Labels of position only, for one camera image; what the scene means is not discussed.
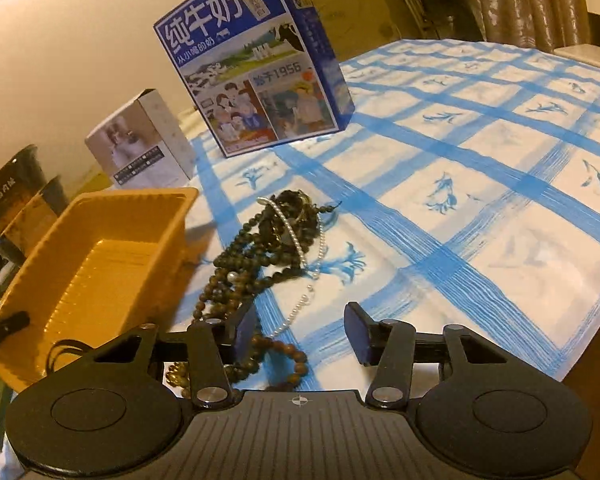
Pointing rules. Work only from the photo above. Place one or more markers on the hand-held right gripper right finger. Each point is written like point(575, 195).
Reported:
point(357, 335)

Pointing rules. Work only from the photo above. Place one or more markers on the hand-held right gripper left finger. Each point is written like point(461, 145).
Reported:
point(246, 336)

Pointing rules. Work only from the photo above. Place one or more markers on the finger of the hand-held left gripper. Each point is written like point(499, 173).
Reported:
point(5, 330)

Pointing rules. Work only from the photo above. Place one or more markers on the yellow plastic tray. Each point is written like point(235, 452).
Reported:
point(95, 270)

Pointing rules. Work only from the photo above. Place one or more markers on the orange label instant rice bowl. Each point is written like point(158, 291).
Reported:
point(35, 215)

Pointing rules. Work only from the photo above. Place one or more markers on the black instant rice bowl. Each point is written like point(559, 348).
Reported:
point(10, 185)

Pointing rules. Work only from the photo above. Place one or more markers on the blue checked tablecloth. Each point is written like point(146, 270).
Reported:
point(480, 200)

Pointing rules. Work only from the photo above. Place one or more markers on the small white product box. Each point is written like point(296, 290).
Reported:
point(140, 145)

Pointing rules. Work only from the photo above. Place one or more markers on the blue milk carton box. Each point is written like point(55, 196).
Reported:
point(250, 70)

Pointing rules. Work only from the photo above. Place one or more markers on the brown cardboard box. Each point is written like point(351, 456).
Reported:
point(360, 0)

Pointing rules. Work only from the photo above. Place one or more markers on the beige patterned curtain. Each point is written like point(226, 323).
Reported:
point(520, 0)

